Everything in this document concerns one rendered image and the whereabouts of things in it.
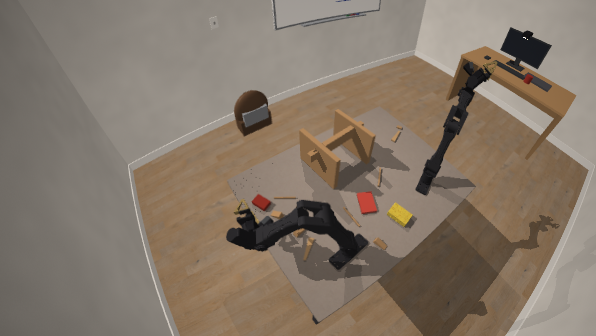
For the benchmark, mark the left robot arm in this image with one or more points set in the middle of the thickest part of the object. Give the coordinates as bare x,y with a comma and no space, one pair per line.
321,223

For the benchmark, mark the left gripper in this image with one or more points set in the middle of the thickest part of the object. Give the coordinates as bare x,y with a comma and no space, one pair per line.
247,211

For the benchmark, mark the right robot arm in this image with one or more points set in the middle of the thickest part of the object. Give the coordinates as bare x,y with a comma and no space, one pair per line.
451,129

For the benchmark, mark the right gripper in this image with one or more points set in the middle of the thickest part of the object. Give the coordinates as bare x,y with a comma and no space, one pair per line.
487,75

